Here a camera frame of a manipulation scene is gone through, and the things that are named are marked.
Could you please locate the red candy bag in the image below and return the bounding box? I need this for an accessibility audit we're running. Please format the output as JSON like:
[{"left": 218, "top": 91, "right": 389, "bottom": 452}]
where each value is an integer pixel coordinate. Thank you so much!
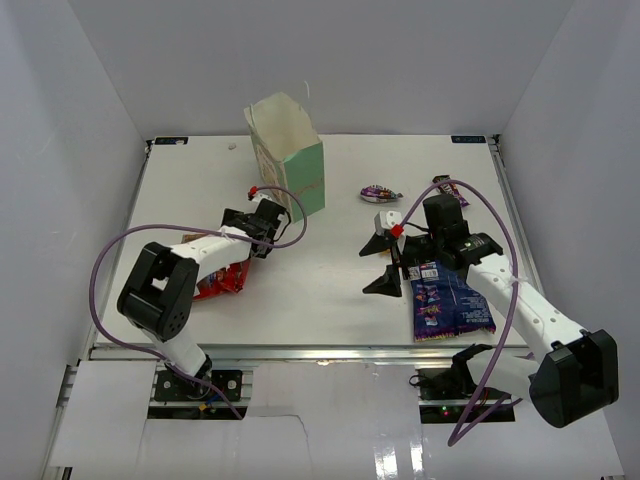
[{"left": 179, "top": 234, "right": 250, "bottom": 301}]

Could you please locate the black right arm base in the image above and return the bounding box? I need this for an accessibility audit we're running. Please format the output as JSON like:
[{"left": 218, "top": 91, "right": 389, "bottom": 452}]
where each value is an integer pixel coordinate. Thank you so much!
[{"left": 408, "top": 368, "right": 515, "bottom": 425}]

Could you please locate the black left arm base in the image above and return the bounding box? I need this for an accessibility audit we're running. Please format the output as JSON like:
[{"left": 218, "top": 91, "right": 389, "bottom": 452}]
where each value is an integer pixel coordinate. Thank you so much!
[{"left": 153, "top": 369, "right": 243, "bottom": 405}]

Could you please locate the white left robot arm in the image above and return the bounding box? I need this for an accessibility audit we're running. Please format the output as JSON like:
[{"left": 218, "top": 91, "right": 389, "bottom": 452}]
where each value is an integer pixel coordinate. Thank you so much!
[{"left": 116, "top": 195, "right": 290, "bottom": 399}]

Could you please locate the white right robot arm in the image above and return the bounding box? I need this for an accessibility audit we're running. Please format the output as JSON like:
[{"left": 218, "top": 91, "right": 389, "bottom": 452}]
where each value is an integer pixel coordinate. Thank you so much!
[{"left": 359, "top": 194, "right": 619, "bottom": 428}]

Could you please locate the blue purple snack bag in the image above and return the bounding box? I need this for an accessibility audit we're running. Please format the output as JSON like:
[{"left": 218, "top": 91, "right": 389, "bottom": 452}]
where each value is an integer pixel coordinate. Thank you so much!
[{"left": 408, "top": 262, "right": 496, "bottom": 342}]

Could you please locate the green paper gift bag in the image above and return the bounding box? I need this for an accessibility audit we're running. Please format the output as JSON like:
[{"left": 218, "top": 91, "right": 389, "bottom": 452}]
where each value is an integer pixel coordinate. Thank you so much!
[{"left": 244, "top": 80, "right": 325, "bottom": 222}]

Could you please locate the purple chocolate egg candy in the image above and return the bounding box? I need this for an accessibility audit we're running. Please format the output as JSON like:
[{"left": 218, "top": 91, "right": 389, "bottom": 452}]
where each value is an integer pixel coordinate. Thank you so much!
[{"left": 359, "top": 184, "right": 404, "bottom": 203}]

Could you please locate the dark purple candy bar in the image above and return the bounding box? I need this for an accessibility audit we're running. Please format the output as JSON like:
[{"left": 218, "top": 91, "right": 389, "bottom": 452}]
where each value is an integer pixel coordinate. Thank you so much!
[{"left": 432, "top": 175, "right": 470, "bottom": 208}]

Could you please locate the white foam board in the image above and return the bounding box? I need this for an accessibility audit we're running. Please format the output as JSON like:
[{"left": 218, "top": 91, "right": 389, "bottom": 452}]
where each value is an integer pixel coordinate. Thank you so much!
[{"left": 50, "top": 362, "right": 623, "bottom": 479}]

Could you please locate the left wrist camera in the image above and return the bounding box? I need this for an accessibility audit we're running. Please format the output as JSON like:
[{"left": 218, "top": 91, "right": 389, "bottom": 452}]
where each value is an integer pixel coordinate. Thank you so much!
[{"left": 247, "top": 186, "right": 287, "bottom": 217}]

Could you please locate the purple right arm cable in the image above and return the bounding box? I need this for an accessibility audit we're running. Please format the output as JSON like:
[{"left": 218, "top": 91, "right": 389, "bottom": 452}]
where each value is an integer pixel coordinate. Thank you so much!
[{"left": 397, "top": 179, "right": 531, "bottom": 447}]

